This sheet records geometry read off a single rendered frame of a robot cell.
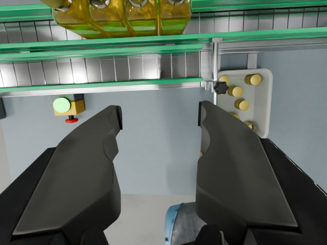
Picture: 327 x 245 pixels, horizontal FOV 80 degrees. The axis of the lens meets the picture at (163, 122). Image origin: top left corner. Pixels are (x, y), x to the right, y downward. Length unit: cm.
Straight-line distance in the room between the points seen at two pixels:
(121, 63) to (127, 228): 159
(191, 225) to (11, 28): 67
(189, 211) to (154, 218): 131
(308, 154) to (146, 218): 135
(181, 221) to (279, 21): 56
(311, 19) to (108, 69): 54
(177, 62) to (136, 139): 32
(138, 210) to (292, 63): 150
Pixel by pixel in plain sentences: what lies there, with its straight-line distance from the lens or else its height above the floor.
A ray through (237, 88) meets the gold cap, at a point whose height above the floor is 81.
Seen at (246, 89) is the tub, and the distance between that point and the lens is 72.
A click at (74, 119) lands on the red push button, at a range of 70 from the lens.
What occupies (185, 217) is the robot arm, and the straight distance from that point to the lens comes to 55.
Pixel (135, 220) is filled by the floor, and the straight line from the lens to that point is 188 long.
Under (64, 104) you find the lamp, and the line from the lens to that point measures 65.
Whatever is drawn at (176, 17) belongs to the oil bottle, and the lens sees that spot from 37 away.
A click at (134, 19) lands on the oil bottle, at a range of 37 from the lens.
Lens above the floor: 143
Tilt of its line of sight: 76 degrees down
